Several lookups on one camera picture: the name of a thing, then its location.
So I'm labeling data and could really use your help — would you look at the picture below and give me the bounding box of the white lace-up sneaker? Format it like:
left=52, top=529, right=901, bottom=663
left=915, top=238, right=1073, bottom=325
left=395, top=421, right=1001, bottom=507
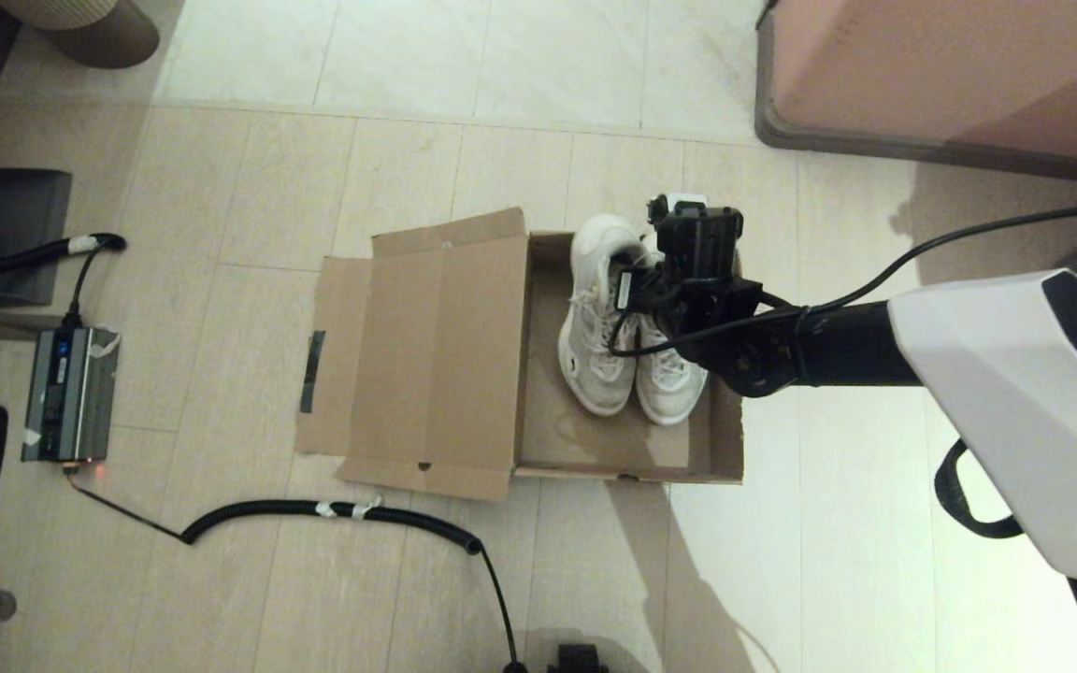
left=634, top=248, right=710, bottom=427
left=557, top=213, right=656, bottom=418

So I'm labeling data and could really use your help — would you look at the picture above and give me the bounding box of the brown cardboard shoe box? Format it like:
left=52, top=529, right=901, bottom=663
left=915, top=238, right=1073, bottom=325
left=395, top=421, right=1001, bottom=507
left=294, top=208, right=745, bottom=502

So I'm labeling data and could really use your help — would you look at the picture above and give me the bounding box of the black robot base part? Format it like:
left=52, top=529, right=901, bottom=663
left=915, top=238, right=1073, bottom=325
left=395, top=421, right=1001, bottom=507
left=546, top=643, right=610, bottom=673

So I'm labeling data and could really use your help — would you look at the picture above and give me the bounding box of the dark square furniture base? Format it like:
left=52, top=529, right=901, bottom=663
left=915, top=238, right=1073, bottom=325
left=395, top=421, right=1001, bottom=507
left=0, top=168, right=74, bottom=308

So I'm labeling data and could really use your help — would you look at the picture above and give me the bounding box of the grey metal power unit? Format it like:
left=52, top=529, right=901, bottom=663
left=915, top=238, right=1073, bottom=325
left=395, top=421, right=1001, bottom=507
left=21, top=325, right=122, bottom=464

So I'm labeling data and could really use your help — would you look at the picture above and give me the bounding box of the thick black cable loop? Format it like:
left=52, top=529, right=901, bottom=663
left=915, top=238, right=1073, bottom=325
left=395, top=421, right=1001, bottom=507
left=934, top=439, right=1026, bottom=540

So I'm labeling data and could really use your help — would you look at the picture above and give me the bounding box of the long black corrugated floor cable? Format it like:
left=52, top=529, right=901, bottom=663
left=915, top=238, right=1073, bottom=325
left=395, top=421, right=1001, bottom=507
left=66, top=470, right=530, bottom=673

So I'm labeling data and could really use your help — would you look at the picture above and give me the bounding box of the black corrugated cable white tape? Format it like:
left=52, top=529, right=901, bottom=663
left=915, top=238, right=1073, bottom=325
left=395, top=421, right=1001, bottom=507
left=0, top=233, right=128, bottom=328

